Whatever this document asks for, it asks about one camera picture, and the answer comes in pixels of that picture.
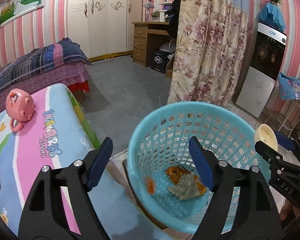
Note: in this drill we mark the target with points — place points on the bed with plaid blanket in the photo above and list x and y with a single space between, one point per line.
42 67

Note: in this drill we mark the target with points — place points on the white wardrobe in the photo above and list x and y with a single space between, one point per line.
103 28

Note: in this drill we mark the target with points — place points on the cartoon printed table cover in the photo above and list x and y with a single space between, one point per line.
57 136

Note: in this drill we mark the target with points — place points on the orange wrapper in basket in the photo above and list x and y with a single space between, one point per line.
176 172

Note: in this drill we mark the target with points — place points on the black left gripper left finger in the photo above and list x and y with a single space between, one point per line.
58 205

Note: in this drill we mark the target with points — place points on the water dispenser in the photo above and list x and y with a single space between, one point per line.
263 70

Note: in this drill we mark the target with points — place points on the floral curtain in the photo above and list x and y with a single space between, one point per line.
210 46

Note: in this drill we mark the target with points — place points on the desk lamp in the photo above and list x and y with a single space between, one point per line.
148 6

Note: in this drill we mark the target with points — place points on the blue cloth on dispenser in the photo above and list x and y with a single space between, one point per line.
272 16

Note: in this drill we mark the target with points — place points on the cream plastic jar lid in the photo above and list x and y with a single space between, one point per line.
265 134

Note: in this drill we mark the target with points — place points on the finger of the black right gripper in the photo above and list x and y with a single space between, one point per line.
289 144
275 160

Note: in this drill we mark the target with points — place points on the orange plastic bottle cap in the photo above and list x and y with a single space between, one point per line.
150 185

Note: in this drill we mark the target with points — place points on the framed wedding picture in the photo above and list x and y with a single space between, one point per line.
13 9

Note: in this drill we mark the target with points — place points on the person's right hand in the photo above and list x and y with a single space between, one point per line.
288 212

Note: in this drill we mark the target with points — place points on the black box under desk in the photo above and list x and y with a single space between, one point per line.
160 60

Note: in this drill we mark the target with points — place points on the blue floral cloth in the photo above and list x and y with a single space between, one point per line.
289 87

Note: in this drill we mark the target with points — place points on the grey wrapper in basket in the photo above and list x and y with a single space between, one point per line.
186 188

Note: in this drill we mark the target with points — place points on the wooden desk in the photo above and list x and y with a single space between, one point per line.
147 37

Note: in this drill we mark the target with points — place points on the pink pig mug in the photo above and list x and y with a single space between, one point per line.
20 107

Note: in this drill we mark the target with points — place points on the light blue trash basket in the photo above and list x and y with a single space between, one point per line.
161 141

